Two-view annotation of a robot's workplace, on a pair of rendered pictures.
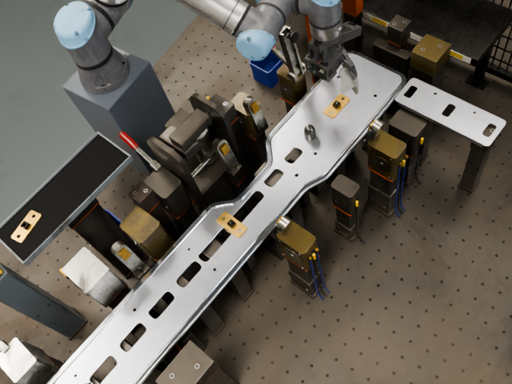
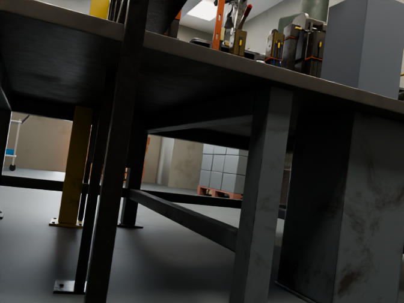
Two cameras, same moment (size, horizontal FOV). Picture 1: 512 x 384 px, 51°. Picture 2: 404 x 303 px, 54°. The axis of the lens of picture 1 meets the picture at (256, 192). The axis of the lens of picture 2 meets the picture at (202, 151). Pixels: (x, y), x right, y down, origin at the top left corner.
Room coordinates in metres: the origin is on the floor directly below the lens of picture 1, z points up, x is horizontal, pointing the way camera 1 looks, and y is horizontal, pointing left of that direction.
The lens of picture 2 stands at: (2.81, 0.19, 0.40)
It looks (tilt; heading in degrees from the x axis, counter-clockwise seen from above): 3 degrees up; 196
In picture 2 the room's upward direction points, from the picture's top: 8 degrees clockwise
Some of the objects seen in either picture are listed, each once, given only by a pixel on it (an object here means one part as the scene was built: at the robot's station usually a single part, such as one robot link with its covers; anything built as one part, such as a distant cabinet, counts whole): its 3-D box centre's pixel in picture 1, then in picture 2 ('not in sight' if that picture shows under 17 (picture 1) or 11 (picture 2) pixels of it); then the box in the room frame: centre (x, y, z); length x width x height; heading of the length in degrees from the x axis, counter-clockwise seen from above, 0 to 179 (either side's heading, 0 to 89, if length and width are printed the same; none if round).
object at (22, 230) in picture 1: (25, 225); not in sight; (0.77, 0.57, 1.17); 0.08 x 0.04 x 0.01; 135
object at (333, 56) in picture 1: (325, 51); (237, 5); (0.91, -0.28, 1.25); 0.09 x 0.08 x 0.12; 123
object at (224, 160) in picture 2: not in sight; (240, 162); (-3.23, -0.90, 0.60); 1.24 x 0.80 x 1.20; 40
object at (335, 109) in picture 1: (337, 104); not in sight; (0.93, -0.30, 1.01); 0.08 x 0.04 x 0.01; 123
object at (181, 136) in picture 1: (206, 171); (309, 69); (0.90, 0.12, 0.95); 0.18 x 0.13 x 0.49; 123
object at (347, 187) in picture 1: (350, 212); not in sight; (0.67, -0.24, 0.84); 0.10 x 0.05 x 0.29; 33
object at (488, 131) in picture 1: (476, 160); not in sight; (0.69, -0.64, 0.84); 0.05 x 0.05 x 0.29; 33
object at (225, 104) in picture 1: (234, 146); (287, 70); (0.98, 0.02, 0.91); 0.07 x 0.05 x 0.42; 33
